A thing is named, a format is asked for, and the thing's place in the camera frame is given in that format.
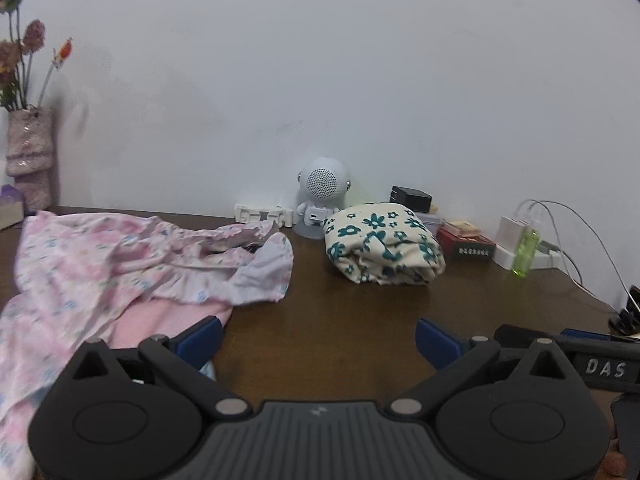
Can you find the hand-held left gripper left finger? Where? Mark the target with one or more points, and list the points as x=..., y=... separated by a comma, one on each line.
x=202, y=338

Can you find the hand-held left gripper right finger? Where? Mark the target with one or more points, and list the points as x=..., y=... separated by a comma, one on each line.
x=436, y=342

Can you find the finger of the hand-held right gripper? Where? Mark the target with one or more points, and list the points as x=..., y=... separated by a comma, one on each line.
x=590, y=335
x=520, y=335

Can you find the plain pink garment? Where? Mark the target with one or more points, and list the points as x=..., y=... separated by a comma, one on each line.
x=160, y=320

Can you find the cream garment with teal flowers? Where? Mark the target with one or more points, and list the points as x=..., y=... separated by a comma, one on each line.
x=380, y=245

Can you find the pink floral garment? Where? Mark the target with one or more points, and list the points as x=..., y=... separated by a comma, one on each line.
x=65, y=280

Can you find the person's right hand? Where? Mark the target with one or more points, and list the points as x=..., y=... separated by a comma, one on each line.
x=612, y=466

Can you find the black clip phone holder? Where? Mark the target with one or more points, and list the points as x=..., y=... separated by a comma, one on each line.
x=627, y=317

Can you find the green liquid bottle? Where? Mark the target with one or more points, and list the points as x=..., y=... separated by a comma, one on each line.
x=525, y=255

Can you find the white power strip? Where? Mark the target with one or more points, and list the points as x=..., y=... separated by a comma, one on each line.
x=547, y=259

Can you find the lilac ruffled garment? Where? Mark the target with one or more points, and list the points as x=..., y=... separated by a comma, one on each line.
x=265, y=275

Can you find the dark red box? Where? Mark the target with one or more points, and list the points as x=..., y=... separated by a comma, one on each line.
x=467, y=249

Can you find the white charger block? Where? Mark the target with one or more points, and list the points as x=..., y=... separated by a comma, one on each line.
x=509, y=234

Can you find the small tan box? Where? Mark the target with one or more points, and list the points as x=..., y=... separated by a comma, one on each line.
x=464, y=227

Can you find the grey tin box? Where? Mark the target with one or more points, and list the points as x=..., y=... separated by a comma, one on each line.
x=434, y=221

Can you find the white plug strip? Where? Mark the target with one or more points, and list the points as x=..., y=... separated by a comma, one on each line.
x=262, y=216

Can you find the black power adapter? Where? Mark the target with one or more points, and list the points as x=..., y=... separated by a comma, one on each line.
x=411, y=198

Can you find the white robot speaker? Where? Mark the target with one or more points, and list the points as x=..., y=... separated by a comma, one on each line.
x=320, y=182

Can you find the purple tissue box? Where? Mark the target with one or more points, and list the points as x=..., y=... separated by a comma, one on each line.
x=10, y=210

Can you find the pink fuzzy vase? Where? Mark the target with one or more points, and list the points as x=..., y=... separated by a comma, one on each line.
x=30, y=150

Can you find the dried rose bouquet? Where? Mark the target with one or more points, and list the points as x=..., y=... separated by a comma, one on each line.
x=22, y=55

